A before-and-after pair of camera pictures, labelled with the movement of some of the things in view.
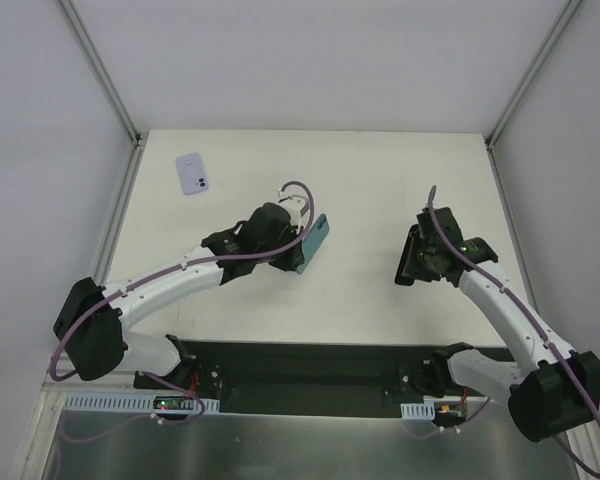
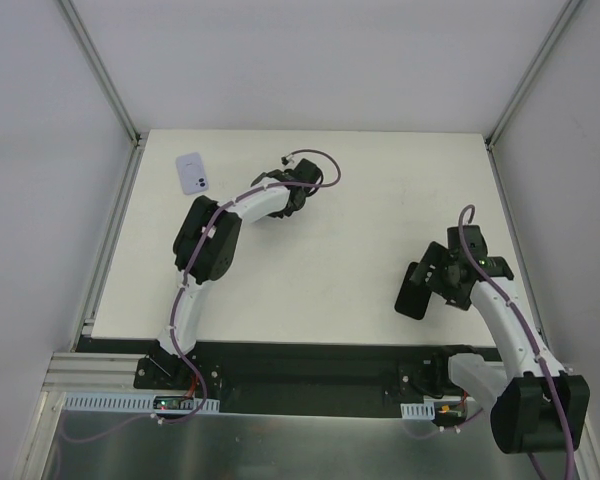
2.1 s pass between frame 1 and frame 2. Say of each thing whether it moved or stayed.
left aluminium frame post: stayed
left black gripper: moved
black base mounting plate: stayed
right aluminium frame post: stayed
